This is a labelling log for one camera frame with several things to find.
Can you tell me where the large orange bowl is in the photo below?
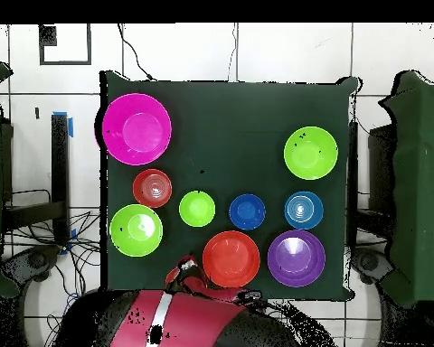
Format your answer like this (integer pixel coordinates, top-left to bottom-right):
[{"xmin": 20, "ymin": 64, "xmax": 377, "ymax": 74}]
[{"xmin": 202, "ymin": 230, "xmax": 261, "ymax": 289}]

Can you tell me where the small green bowl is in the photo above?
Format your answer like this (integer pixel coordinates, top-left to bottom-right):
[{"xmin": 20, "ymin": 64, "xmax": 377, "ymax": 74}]
[{"xmin": 178, "ymin": 190, "xmax": 217, "ymax": 229}]

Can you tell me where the small dark blue bowl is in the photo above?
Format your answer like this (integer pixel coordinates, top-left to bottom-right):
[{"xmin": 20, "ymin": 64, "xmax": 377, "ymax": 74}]
[{"xmin": 228, "ymin": 193, "xmax": 267, "ymax": 231}]

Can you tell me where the purple bowl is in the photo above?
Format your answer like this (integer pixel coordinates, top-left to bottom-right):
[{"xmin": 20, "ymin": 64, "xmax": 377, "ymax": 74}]
[{"xmin": 267, "ymin": 230, "xmax": 326, "ymax": 288}]

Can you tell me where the large green bowl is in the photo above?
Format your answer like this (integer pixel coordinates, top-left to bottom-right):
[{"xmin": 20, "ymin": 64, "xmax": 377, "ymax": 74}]
[
  {"xmin": 108, "ymin": 203, "xmax": 164, "ymax": 258},
  {"xmin": 283, "ymin": 126, "xmax": 339, "ymax": 181}
]

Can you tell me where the dark green table cloth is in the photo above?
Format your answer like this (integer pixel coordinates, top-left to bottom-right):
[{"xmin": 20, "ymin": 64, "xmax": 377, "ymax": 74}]
[{"xmin": 99, "ymin": 70, "xmax": 359, "ymax": 303}]

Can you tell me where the light blue translucent bowl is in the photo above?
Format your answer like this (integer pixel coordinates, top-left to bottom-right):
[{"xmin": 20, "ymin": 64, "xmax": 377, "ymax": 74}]
[{"xmin": 284, "ymin": 191, "xmax": 325, "ymax": 231}]

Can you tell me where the large pink bowl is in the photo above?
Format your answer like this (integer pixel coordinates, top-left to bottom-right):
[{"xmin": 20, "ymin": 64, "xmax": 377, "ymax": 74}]
[{"xmin": 100, "ymin": 92, "xmax": 173, "ymax": 166}]

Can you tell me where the black office chair base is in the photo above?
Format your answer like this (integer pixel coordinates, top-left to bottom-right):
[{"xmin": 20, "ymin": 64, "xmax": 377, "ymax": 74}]
[
  {"xmin": 350, "ymin": 247, "xmax": 395, "ymax": 286},
  {"xmin": 1, "ymin": 245, "xmax": 62, "ymax": 290}
]

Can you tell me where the blue tape strip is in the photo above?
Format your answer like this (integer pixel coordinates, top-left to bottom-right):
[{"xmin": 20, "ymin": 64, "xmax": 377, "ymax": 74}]
[{"xmin": 52, "ymin": 110, "xmax": 74, "ymax": 138}]

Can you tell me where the tangle of floor cables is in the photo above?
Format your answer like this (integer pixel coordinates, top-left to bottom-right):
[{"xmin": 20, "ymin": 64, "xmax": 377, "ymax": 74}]
[{"xmin": 3, "ymin": 187, "xmax": 109, "ymax": 344}]

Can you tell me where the black floor cable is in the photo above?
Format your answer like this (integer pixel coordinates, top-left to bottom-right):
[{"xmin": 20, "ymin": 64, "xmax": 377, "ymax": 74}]
[{"xmin": 116, "ymin": 23, "xmax": 156, "ymax": 81}]

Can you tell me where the black floor frame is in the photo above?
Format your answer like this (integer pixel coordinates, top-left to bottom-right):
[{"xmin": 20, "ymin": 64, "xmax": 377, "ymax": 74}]
[{"xmin": 38, "ymin": 23, "xmax": 92, "ymax": 66}]

